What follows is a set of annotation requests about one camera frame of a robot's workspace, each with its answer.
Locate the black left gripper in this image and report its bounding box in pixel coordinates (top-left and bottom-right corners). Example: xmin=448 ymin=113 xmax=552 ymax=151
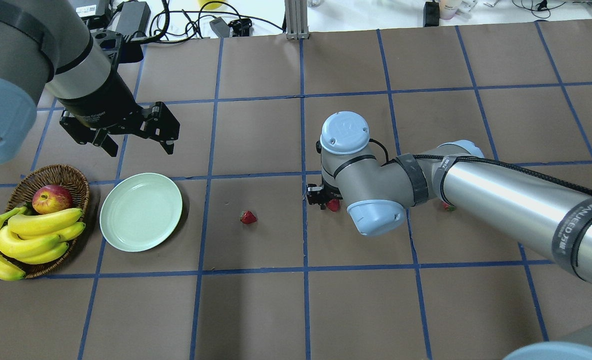
xmin=59 ymin=70 xmax=181 ymax=157

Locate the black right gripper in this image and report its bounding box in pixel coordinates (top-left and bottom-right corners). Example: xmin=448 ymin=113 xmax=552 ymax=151
xmin=305 ymin=183 xmax=341 ymax=210

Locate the red strawberry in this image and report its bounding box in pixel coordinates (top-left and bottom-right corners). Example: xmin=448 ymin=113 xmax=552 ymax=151
xmin=239 ymin=210 xmax=258 ymax=224
xmin=442 ymin=202 xmax=456 ymax=212
xmin=326 ymin=198 xmax=341 ymax=212

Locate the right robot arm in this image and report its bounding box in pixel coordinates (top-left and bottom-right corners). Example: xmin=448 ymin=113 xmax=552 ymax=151
xmin=305 ymin=111 xmax=592 ymax=285

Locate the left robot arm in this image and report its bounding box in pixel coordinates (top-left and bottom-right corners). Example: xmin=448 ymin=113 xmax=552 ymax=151
xmin=0 ymin=0 xmax=181 ymax=165

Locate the light green plate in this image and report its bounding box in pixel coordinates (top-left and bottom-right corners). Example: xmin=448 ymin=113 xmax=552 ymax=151
xmin=99 ymin=172 xmax=183 ymax=253

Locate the red apple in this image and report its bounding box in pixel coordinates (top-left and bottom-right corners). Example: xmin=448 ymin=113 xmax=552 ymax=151
xmin=31 ymin=184 xmax=73 ymax=215

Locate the black power adapter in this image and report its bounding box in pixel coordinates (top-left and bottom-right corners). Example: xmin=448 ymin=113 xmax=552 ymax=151
xmin=110 ymin=0 xmax=151 ymax=38

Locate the yellow banana bunch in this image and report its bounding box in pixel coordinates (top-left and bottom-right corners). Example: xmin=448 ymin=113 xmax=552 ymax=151
xmin=0 ymin=206 xmax=86 ymax=281

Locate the aluminium frame post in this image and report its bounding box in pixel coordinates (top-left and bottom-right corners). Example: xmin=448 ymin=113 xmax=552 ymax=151
xmin=284 ymin=0 xmax=310 ymax=40

